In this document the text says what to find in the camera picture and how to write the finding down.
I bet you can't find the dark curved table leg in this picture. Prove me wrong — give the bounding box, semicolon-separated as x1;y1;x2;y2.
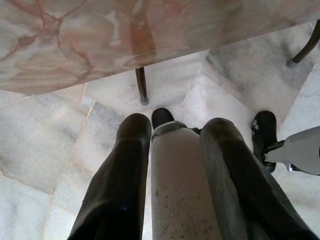
285;18;320;67

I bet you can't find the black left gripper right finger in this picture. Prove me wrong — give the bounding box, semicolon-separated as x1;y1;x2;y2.
199;117;320;240

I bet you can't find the pink marble table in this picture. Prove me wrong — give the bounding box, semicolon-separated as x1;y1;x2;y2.
0;0;320;98

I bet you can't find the black robot foot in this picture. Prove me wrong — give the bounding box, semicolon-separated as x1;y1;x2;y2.
151;107;174;130
250;110;278;174

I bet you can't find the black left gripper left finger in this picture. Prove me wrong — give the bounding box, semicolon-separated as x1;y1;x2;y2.
66;112;153;240

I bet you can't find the black robot left foot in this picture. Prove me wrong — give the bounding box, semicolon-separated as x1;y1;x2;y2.
151;107;174;130

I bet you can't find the dark straight table leg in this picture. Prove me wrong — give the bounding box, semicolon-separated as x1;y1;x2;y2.
134;66;150;106

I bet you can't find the black robot right foot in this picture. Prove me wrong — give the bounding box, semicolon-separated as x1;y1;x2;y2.
250;110;278;174

